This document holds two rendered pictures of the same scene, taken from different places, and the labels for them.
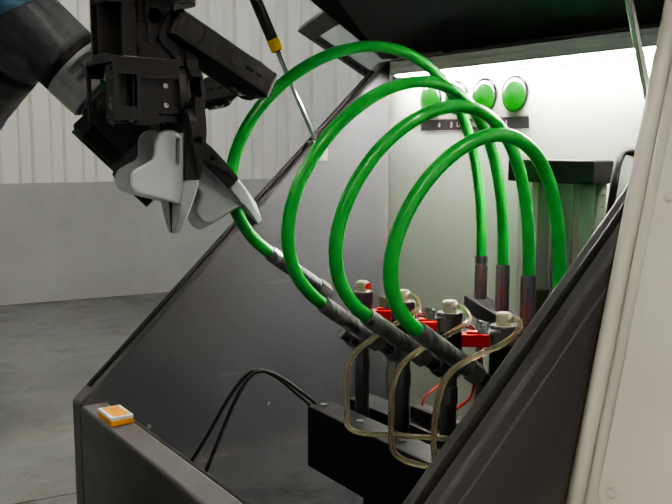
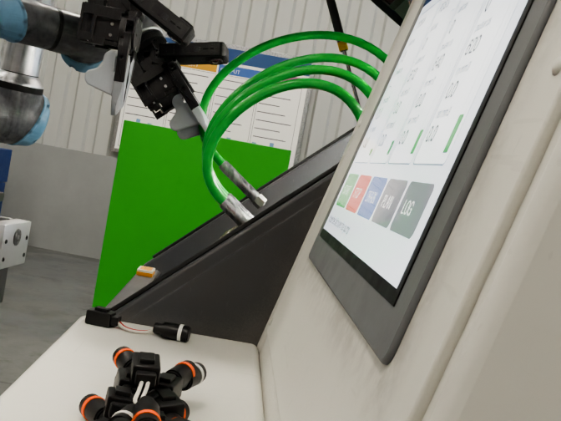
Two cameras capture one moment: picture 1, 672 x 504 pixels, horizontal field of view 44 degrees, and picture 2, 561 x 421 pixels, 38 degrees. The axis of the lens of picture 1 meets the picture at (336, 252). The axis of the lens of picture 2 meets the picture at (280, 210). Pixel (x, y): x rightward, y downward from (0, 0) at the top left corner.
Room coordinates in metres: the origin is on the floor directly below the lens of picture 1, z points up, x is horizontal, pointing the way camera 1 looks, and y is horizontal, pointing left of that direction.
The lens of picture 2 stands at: (-0.16, -0.71, 1.20)
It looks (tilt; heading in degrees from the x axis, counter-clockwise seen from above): 3 degrees down; 31
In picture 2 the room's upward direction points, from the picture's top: 10 degrees clockwise
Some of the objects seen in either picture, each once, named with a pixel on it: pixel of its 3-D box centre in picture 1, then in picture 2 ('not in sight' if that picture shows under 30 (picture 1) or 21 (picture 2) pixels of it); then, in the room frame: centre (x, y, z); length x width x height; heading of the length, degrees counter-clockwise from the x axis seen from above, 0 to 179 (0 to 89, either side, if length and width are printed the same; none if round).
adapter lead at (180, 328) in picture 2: not in sight; (138, 323); (0.59, -0.11, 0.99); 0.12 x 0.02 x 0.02; 115
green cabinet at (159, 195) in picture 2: not in sight; (191, 240); (3.91, 2.30, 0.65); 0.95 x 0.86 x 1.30; 125
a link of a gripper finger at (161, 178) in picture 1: (161, 182); (104, 81); (0.73, 0.15, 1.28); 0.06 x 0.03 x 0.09; 124
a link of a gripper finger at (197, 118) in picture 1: (185, 130); (123, 53); (0.74, 0.13, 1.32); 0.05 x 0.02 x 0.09; 34
